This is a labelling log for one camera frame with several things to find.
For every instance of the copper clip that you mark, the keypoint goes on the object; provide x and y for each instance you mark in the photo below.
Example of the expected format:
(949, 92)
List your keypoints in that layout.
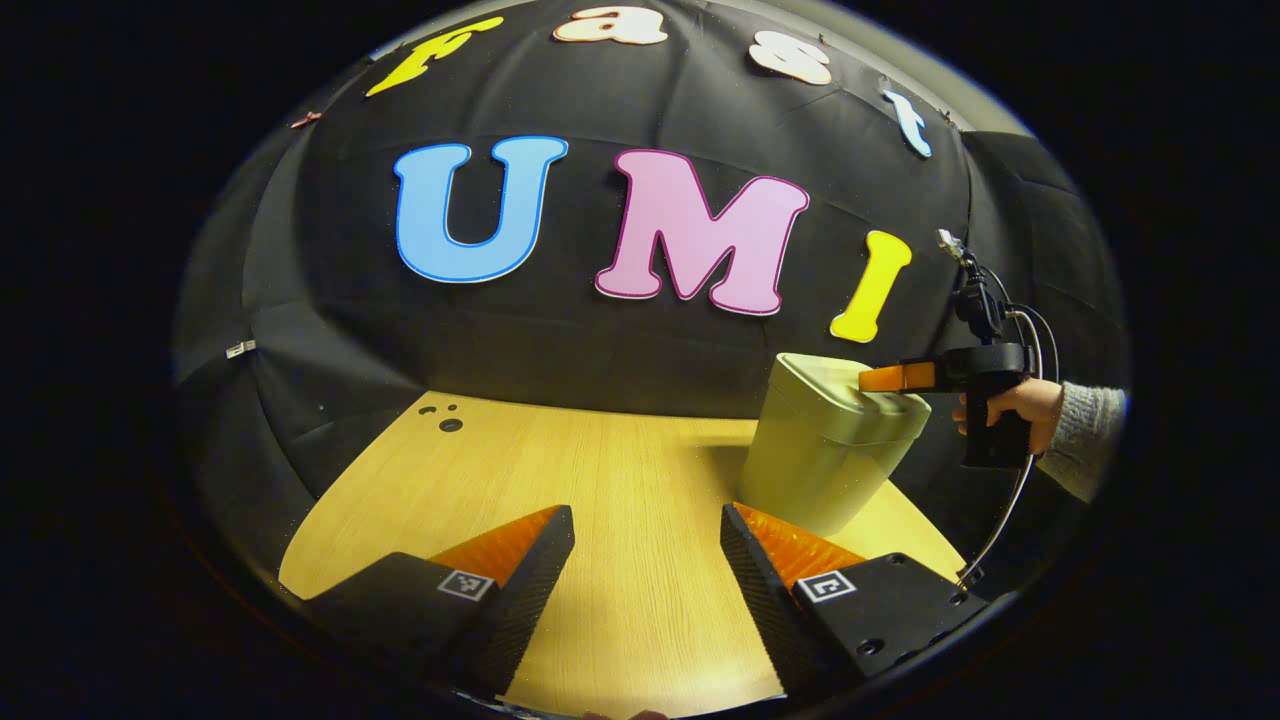
(305, 119)

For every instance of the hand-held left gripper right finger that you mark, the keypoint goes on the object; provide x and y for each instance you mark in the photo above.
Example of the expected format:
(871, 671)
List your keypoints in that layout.
(765, 610)

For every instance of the black backdrop cloth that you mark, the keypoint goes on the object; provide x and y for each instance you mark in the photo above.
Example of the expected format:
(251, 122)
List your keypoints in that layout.
(600, 340)

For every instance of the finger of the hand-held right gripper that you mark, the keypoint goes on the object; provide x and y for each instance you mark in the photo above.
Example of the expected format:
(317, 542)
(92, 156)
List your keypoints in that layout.
(895, 378)

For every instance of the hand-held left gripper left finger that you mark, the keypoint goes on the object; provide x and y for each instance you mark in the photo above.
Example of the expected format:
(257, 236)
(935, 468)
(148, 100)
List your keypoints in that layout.
(520, 610)

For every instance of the wooden desktop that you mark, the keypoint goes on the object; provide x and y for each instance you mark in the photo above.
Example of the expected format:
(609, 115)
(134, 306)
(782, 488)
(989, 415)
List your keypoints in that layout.
(600, 500)

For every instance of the green desktop garbage bin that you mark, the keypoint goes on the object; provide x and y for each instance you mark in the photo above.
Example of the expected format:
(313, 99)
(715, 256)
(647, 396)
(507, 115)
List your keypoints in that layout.
(820, 450)

